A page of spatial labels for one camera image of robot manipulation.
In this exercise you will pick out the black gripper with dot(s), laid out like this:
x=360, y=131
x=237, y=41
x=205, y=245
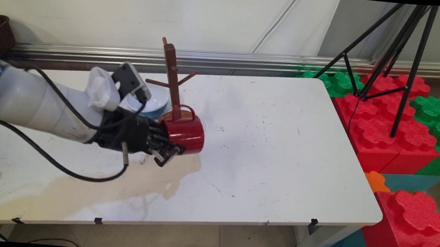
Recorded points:
x=126, y=130

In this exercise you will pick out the red mug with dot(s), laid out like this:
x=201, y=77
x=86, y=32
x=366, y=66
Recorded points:
x=186, y=136

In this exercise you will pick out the brown wooden mug tree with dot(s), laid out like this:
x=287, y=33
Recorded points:
x=171, y=75

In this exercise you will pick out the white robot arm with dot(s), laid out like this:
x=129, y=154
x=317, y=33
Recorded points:
x=31, y=102

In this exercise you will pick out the blue white bowl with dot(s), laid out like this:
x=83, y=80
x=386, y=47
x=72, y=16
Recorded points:
x=158, y=103

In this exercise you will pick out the black table edge clip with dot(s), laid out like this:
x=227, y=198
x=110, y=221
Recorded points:
x=98, y=220
x=17, y=220
x=313, y=222

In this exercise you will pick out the white table leg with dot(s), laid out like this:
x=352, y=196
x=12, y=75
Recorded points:
x=320, y=239

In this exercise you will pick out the dark brown woven basket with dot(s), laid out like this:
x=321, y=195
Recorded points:
x=1, y=34

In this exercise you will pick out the orange foam block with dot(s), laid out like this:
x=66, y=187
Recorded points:
x=376, y=181

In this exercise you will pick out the black tripod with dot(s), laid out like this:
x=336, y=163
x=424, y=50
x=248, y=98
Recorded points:
x=403, y=90

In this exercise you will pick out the teal foam block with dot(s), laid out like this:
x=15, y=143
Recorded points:
x=409, y=182

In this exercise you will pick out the large red foam block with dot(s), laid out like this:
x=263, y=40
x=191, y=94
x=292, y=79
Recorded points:
x=414, y=226

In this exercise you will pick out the black white wrist camera box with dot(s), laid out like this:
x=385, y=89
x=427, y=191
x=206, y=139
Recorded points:
x=130, y=80

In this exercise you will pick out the silver metal wall rail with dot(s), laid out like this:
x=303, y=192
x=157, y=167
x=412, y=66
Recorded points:
x=247, y=61

